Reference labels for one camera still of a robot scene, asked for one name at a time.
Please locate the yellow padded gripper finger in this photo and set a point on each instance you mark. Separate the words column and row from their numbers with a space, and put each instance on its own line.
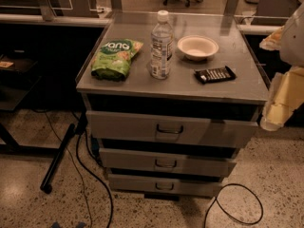
column 286, row 95

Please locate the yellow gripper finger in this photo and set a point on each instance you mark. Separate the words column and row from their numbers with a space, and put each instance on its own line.
column 273, row 41

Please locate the grey top drawer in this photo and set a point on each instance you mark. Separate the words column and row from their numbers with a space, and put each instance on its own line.
column 167, row 129

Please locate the grey drawer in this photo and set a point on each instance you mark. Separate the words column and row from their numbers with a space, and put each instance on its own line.
column 167, row 129
column 166, row 163
column 162, row 185

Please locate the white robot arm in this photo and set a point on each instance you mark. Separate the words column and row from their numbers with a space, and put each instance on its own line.
column 292, row 39

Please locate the grey drawer cabinet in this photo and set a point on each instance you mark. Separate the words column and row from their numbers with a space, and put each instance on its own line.
column 181, row 94

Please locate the grey bottom drawer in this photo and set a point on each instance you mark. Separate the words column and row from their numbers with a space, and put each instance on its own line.
column 162, row 185

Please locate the grey middle drawer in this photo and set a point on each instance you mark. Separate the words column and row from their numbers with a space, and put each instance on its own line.
column 166, row 163

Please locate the black candy bar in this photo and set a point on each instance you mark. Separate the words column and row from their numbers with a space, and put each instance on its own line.
column 215, row 75

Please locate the white paper bowl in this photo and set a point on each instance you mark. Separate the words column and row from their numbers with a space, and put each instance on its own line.
column 197, row 48

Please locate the clear plastic water bottle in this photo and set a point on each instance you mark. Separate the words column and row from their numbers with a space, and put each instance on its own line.
column 161, row 46

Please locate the green chip bag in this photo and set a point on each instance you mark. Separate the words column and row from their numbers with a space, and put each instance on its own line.
column 113, row 60

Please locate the dark side shelf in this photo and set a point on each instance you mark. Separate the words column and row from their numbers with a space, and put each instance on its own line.
column 18, row 76

